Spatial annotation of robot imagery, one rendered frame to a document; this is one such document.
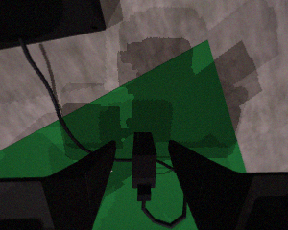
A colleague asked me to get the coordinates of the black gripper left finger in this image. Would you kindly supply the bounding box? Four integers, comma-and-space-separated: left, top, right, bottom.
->
0, 141, 116, 230

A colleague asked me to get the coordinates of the green circuit board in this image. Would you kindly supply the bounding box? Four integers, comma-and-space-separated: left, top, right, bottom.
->
0, 40, 246, 230

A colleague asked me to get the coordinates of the black cooling fan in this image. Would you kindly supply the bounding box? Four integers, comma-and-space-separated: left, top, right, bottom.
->
0, 0, 106, 50

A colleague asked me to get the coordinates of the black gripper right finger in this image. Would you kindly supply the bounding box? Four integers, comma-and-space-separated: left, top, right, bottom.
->
168, 140, 288, 230

